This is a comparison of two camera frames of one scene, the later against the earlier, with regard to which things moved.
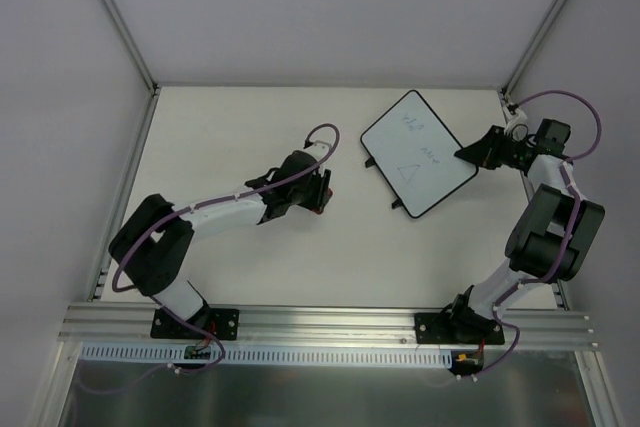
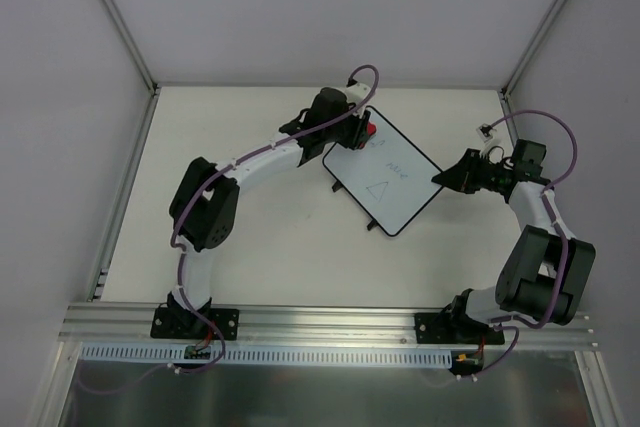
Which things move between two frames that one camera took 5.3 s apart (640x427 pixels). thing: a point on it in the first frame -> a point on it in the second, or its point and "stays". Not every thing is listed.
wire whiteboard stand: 370,162 -> 337,186
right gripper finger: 486,151 -> 461,175
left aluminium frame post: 117,18 stays
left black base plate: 221,322 stays
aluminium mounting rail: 128,325 stays
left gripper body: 323,191 -> 360,130
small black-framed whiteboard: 415,152 -> 390,179
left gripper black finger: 320,190 -> 360,136
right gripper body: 498,148 -> 470,176
